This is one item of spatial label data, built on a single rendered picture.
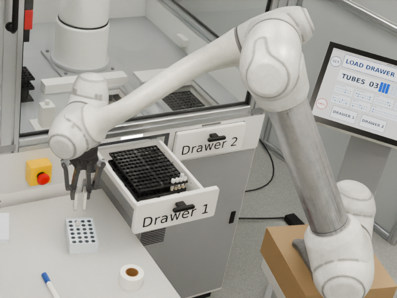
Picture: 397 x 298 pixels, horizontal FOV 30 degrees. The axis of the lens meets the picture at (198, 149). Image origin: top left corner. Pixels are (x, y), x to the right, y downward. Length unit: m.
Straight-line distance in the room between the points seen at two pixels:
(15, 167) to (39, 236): 0.23
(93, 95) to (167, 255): 1.10
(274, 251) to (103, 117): 0.73
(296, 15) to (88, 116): 0.57
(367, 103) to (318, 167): 1.00
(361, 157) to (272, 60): 1.36
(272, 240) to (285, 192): 1.78
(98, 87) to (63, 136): 0.21
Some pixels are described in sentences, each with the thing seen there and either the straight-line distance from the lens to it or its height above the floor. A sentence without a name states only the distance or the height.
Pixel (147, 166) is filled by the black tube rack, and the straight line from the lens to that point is 2.42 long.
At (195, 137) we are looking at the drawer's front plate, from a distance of 2.61.
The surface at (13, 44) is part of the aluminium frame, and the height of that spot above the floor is 1.31.
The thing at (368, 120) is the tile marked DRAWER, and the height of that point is 1.01.
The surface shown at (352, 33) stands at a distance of 3.85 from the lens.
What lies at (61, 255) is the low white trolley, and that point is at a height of 0.76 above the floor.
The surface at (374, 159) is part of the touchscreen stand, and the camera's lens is 2.93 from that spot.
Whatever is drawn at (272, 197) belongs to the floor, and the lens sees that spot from 4.01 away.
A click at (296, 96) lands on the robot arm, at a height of 1.49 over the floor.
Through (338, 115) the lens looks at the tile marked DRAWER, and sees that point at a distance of 2.77.
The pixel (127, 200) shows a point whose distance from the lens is 2.29.
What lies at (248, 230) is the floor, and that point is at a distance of 3.73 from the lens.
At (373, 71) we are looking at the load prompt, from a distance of 2.83.
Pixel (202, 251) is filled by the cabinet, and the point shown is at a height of 0.32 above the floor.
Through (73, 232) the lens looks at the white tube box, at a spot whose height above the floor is 0.79.
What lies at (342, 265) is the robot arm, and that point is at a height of 1.08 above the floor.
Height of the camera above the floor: 2.24
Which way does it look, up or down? 32 degrees down
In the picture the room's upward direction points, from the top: 11 degrees clockwise
